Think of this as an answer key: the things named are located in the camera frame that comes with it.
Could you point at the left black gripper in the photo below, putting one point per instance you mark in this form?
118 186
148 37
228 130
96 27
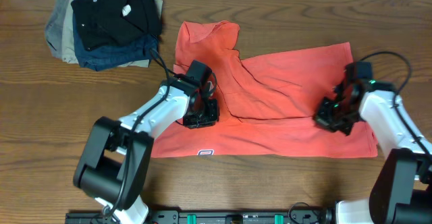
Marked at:
211 121

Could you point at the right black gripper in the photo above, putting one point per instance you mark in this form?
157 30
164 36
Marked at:
320 119

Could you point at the red t-shirt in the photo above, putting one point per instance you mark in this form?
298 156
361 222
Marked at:
266 102

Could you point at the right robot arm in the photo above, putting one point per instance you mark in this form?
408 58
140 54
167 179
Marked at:
393 198

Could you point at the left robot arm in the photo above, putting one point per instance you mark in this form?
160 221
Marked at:
115 160

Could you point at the navy blue folded garment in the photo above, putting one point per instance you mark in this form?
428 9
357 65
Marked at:
107 57

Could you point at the black folded shirt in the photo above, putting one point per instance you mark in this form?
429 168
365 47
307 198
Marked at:
115 22

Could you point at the beige folded garment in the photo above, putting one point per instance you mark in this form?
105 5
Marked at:
67 39

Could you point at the grey folded garment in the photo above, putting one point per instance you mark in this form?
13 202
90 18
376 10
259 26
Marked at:
54 28

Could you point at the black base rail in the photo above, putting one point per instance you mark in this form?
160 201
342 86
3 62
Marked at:
297 215

